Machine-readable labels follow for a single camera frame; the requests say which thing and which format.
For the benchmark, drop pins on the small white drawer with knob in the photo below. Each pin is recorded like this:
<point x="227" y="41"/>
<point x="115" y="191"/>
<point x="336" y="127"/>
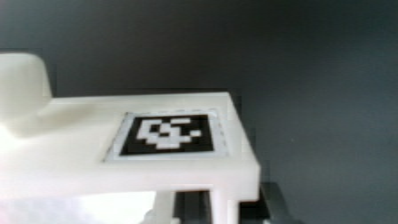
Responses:
<point x="98" y="145"/>

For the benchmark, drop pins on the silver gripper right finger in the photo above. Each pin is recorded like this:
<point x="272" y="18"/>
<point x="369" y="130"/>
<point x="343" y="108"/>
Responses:
<point x="266" y="210"/>

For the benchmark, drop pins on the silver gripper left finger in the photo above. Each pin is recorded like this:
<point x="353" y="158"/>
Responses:
<point x="160" y="214"/>

